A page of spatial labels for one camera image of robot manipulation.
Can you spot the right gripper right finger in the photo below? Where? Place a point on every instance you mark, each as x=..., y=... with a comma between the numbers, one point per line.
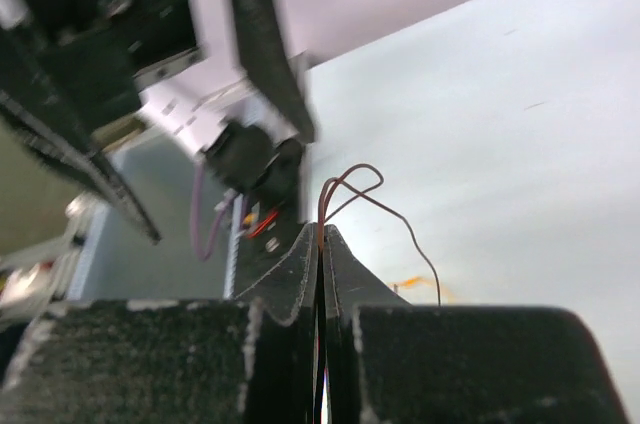
x=347, y=284

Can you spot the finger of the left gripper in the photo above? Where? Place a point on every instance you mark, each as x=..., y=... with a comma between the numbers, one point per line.
x=262, y=55

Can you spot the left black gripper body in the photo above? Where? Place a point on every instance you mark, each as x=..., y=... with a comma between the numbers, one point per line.
x=71, y=67

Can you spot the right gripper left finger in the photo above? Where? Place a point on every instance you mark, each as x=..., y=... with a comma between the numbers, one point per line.
x=280, y=347

